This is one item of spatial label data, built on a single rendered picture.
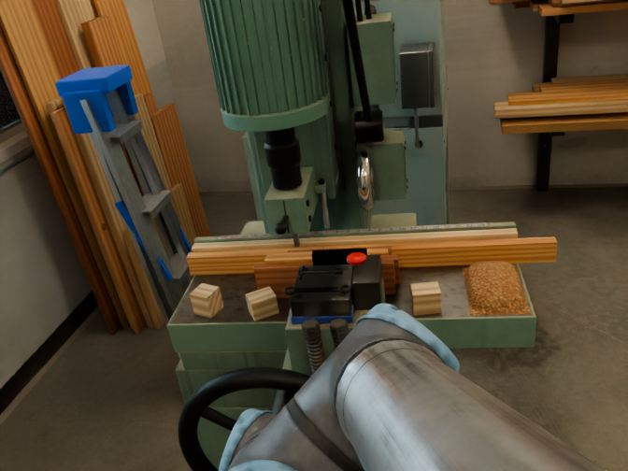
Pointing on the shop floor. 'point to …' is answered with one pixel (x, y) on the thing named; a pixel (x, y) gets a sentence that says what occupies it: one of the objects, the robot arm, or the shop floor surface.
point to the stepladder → (155, 259)
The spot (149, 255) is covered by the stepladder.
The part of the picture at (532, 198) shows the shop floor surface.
